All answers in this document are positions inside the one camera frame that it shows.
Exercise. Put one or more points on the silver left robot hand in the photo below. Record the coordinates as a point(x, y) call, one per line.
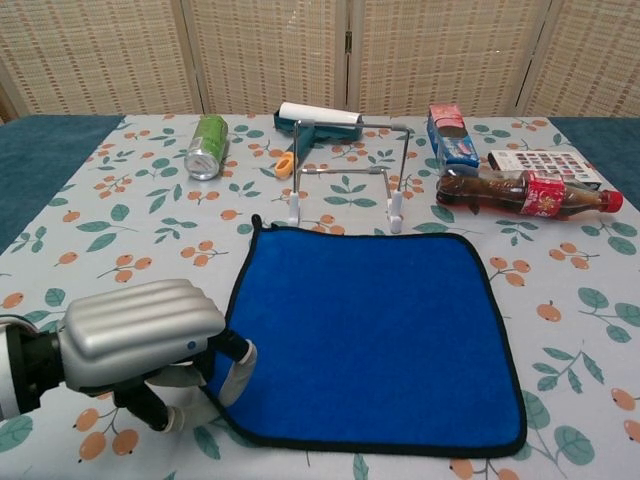
point(140, 325)

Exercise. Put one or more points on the blue cloth with black trim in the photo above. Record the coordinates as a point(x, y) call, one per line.
point(370, 330)

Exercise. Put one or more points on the floral fruit print tablecloth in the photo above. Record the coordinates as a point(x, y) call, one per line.
point(150, 250)

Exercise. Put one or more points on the green soda can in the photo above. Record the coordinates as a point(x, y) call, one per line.
point(207, 145)

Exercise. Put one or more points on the teal table cover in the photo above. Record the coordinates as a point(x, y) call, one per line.
point(40, 150)

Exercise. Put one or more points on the woven folding screen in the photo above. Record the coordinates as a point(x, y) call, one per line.
point(125, 55)

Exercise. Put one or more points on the teal lint roller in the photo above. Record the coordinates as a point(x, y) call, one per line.
point(320, 114)

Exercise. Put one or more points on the blue and red cookie box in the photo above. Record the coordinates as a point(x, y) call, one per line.
point(452, 137)

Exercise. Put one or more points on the cola bottle with red label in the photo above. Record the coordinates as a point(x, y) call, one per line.
point(500, 192)

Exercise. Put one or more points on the flat box with printed grid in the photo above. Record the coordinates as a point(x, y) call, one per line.
point(550, 162)

